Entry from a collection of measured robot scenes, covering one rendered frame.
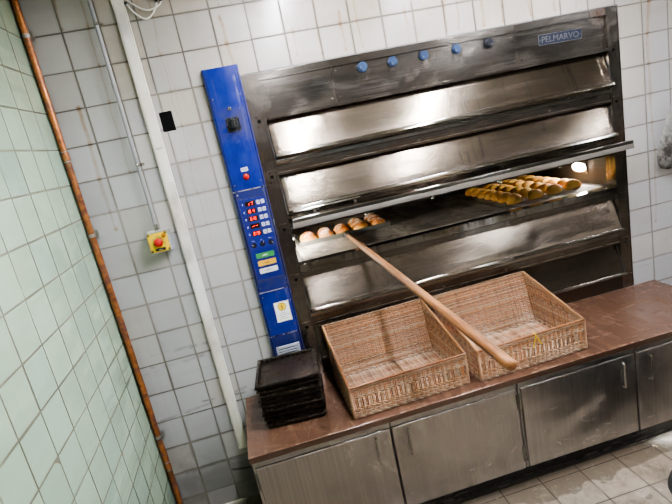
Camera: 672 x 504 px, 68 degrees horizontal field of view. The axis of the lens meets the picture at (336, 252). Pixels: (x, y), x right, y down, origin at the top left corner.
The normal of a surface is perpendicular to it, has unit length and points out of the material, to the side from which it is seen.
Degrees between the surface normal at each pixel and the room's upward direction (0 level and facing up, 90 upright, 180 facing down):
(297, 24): 90
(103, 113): 90
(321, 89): 94
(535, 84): 70
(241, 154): 90
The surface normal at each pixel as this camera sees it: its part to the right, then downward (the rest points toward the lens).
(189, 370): 0.20, 0.20
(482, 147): 0.11, -0.14
